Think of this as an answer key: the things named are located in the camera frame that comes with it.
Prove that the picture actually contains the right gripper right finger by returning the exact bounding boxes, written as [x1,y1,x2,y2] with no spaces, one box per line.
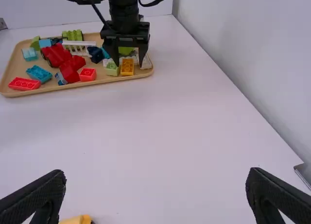
[245,167,311,224]

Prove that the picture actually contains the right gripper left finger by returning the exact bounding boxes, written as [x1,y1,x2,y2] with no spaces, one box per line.
[0,169,67,224]

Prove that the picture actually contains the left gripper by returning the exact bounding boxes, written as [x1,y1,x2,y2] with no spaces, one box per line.
[100,19,151,69]

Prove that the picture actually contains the yellow toy brick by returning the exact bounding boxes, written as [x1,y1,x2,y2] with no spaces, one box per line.
[120,58,135,77]

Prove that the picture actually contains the yellow toy car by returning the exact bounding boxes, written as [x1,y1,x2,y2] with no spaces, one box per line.
[58,214,94,224]

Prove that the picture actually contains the lime green toy brick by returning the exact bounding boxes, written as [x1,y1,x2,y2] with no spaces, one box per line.
[61,29,84,43]
[118,46,136,57]

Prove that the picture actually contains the teal toy brick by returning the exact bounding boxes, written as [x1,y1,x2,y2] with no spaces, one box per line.
[25,65,53,85]
[100,47,112,61]

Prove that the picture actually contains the light green toy brick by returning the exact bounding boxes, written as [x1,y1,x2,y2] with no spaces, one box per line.
[104,62,121,77]

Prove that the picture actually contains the dark blue toy brick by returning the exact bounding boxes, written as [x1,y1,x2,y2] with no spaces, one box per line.
[87,46,104,65]

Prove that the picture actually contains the white toy fence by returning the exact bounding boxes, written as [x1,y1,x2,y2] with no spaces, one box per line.
[61,40,97,57]

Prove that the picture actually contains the tan tray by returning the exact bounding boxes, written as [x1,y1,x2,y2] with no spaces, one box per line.
[0,31,155,98]

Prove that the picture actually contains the blue and white toy brick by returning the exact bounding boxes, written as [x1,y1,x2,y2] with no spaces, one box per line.
[54,71,69,86]

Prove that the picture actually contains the red wheeled toy brick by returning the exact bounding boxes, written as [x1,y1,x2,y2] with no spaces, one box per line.
[40,42,71,68]

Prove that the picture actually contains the light blue toy brick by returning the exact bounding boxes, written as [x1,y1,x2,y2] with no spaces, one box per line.
[21,47,39,62]

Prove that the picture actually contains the flat red toy brick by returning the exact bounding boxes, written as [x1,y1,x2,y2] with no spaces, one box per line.
[7,76,42,92]

